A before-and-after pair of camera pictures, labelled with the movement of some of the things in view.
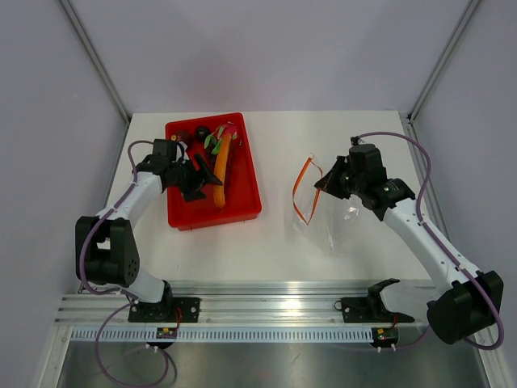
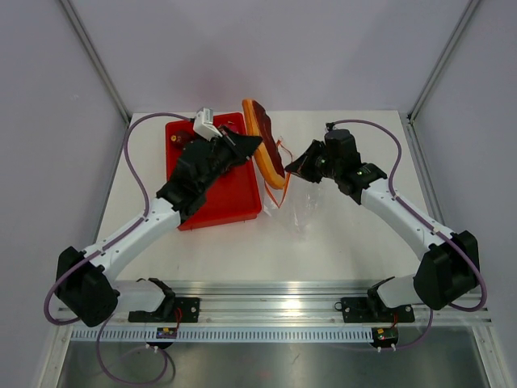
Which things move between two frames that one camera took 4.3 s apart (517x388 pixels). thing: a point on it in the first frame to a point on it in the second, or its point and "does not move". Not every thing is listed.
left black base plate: [172, 310] does not move
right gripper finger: [332, 181] to [304, 163]
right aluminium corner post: [443, 59] does not move
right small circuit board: [386, 335] does not move
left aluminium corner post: [97, 62] does not move
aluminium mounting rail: [246, 302] does not move
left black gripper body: [185, 175] to [223, 155]
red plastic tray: [222, 144] does not move
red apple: [185, 137] does not move
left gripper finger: [205, 170] to [245, 144]
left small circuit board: [168, 332] does not move
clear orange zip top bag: [328, 220] to [301, 203]
